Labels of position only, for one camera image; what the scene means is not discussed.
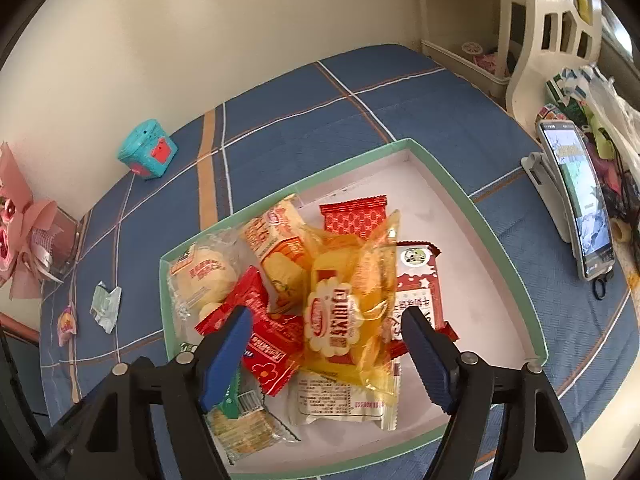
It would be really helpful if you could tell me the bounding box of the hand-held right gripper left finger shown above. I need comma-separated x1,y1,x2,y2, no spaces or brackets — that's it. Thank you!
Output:
47,305,253,480

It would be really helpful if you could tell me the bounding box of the green rimmed white box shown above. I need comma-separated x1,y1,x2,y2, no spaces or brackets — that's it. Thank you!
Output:
159,137,548,478

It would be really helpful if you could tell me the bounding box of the white bedside shelf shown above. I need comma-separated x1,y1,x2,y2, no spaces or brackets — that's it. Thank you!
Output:
412,0,526,106

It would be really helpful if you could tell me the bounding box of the white phone stand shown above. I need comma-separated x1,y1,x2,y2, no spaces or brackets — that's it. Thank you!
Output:
520,152,576,243

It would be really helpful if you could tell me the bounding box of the red flower print packet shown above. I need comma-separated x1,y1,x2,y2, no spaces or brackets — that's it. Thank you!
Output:
194,266,307,397

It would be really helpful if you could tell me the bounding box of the pink furniture edge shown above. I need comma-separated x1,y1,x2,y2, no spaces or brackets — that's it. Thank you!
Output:
0,310,41,346

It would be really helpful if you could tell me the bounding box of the pink rose bouquet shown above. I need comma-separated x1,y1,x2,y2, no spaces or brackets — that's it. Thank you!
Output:
0,142,63,301

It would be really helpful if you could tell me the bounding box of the white plastic rack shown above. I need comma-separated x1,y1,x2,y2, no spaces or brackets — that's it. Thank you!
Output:
505,0,608,123

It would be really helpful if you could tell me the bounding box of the pink snack packet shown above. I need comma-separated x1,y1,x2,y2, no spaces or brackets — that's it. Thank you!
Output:
56,301,81,348

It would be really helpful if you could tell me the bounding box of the pile of plastic bags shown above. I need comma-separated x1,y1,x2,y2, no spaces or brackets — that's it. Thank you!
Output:
545,62,640,271

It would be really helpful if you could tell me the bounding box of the clear green cracker packet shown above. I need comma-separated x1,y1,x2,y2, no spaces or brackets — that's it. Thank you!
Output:
205,375,301,465

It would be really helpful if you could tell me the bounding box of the maroon and white snack packet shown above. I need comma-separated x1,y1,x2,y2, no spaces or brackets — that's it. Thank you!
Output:
387,240,458,361

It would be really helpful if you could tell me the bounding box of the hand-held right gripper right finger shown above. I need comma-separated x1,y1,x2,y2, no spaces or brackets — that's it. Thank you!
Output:
400,305,586,480

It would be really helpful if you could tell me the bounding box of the smartphone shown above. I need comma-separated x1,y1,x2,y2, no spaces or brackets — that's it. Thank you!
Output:
537,120,617,281

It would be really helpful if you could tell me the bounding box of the white biscuit packet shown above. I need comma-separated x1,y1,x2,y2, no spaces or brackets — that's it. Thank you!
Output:
287,370,401,426

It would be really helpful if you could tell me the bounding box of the mint green snack packet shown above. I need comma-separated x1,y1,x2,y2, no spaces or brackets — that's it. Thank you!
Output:
89,281,123,335

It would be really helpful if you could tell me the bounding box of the yellow bread packet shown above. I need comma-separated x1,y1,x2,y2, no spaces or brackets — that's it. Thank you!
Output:
299,210,402,431

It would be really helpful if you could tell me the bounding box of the clear glass vase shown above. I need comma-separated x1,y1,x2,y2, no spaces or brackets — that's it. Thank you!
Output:
30,207,83,283

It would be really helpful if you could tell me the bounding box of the blue plaid tablecloth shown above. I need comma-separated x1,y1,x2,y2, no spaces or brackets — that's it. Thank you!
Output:
39,42,633,480

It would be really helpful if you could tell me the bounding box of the pink item on shelf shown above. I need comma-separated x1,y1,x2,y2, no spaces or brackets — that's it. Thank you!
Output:
472,50,501,76

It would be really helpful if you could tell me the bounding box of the teal and pink toy box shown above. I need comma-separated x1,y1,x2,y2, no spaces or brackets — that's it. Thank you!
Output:
116,119,178,180

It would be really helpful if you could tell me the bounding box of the round cake clear packet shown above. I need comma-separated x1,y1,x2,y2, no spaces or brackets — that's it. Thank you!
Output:
167,232,246,333

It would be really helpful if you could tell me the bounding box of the orange and white snack packet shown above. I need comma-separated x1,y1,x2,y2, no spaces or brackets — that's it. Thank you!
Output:
239,194,321,313

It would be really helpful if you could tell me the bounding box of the red patterned wafer packet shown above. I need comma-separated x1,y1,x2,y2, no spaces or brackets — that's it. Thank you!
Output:
319,195,390,241

